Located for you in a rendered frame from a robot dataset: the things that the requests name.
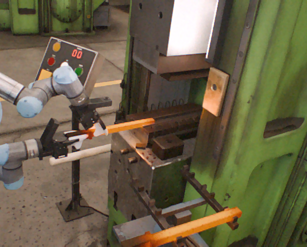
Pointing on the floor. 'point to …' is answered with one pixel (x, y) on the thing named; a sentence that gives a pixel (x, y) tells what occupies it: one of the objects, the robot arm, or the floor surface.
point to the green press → (52, 17)
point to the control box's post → (74, 165)
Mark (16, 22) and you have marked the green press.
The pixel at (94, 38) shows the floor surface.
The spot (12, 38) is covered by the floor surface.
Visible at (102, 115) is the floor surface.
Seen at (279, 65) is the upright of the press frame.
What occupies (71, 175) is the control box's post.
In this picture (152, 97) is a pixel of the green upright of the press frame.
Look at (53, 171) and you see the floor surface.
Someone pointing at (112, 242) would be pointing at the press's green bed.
